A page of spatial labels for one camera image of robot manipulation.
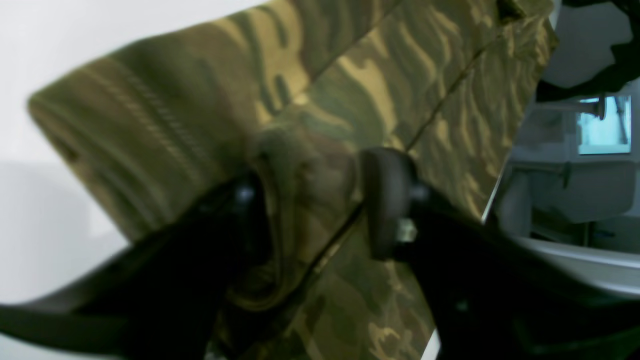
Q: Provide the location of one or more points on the background white cabinet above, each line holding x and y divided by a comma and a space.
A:
575, 164

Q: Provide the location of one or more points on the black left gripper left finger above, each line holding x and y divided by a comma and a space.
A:
158, 299

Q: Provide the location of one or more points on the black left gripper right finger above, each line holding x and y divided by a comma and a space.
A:
488, 294

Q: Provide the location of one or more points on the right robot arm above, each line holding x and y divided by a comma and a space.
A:
597, 52

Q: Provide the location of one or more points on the camouflage T-shirt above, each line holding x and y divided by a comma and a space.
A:
295, 89

